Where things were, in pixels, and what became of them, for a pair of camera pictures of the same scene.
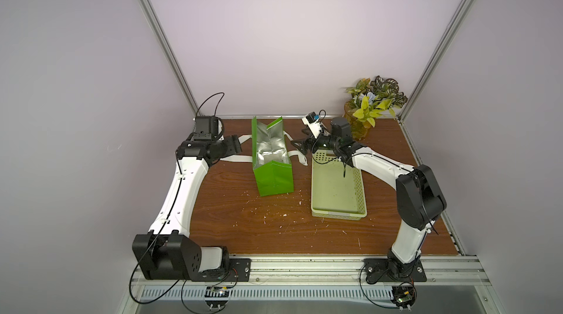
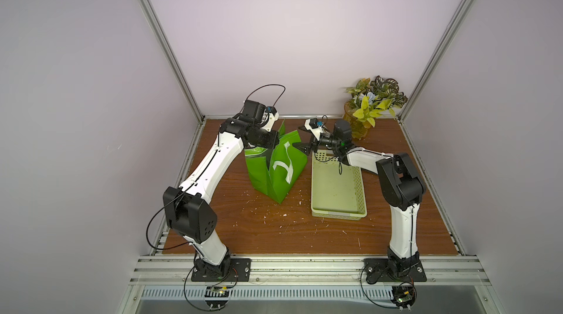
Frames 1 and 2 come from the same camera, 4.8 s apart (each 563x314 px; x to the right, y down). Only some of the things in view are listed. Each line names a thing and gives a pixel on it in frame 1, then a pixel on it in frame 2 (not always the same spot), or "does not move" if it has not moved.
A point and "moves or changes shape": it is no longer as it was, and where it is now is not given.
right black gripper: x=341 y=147 does not move
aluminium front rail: x=305 y=271 does not move
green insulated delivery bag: x=272 y=165 moves or changes shape
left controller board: x=216 y=297 does not move
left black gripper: x=232 y=146 → x=273 y=140
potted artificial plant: x=369 y=97 does not move
